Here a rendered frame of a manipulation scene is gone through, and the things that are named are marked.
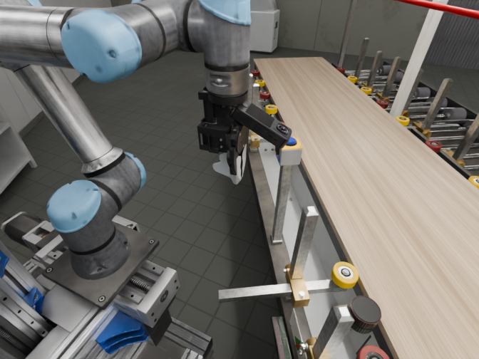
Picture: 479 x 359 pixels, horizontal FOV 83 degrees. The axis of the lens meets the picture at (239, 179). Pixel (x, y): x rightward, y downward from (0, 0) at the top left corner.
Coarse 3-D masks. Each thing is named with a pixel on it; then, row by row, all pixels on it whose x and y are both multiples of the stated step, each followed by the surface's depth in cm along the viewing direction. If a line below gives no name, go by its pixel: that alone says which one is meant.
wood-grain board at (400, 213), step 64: (256, 64) 258; (320, 64) 257; (320, 128) 161; (384, 128) 161; (320, 192) 117; (384, 192) 117; (448, 192) 117; (384, 256) 92; (448, 256) 92; (384, 320) 76; (448, 320) 76
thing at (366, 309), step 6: (354, 300) 58; (360, 300) 58; (366, 300) 58; (354, 306) 57; (360, 306) 57; (366, 306) 57; (372, 306) 57; (354, 312) 56; (360, 312) 56; (366, 312) 56; (372, 312) 56; (378, 312) 56; (360, 318) 55; (366, 318) 55; (372, 318) 55; (378, 318) 55
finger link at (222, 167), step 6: (222, 156) 54; (240, 156) 55; (216, 162) 57; (222, 162) 56; (240, 162) 56; (216, 168) 57; (222, 168) 57; (228, 168) 56; (222, 174) 58; (228, 174) 57; (240, 174) 58; (234, 180) 58
